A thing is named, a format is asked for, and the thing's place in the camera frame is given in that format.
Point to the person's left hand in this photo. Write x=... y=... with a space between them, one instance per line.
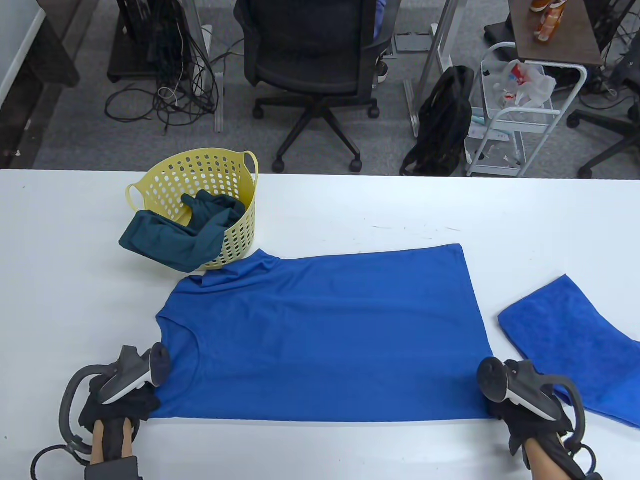
x=125 y=407

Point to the person's right hand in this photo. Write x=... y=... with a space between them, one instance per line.
x=530 y=425

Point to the dark green clothes garment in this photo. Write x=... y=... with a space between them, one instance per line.
x=165 y=240

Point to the blue clothes shirt white tag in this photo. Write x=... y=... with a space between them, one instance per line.
x=325 y=325

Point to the yellow perforated laundry basket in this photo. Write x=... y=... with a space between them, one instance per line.
x=210 y=165

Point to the person's right forearm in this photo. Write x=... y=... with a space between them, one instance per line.
x=537 y=462

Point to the grey handheld controller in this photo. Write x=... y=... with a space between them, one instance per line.
x=492 y=380
x=130 y=375

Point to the black sensor box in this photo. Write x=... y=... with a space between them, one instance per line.
x=112 y=469

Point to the white utility cart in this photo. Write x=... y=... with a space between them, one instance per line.
x=525 y=125

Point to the grey metal desk leg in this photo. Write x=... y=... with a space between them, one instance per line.
x=220 y=115

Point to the black swivel chair base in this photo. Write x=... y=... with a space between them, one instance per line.
x=615 y=127

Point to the black backpack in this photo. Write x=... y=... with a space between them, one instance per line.
x=445 y=120

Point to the white plastic bag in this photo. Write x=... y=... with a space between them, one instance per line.
x=537 y=87

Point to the white power strip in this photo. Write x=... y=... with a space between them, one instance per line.
x=202 y=65

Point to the dark brown desk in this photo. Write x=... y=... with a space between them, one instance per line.
x=57 y=60

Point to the black equipment rack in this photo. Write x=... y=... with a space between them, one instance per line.
x=145 y=40

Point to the white desk top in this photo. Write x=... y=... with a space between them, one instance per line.
x=15 y=40

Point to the black office chair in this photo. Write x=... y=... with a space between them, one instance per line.
x=310 y=65

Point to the brown wooden side table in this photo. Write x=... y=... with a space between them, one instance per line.
x=575 y=35

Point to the orange drink bottle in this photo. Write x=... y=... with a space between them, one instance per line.
x=539 y=5
x=549 y=22

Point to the blue jacket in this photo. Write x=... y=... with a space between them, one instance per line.
x=378 y=20

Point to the grey metal desk frame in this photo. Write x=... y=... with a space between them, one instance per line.
x=430 y=55

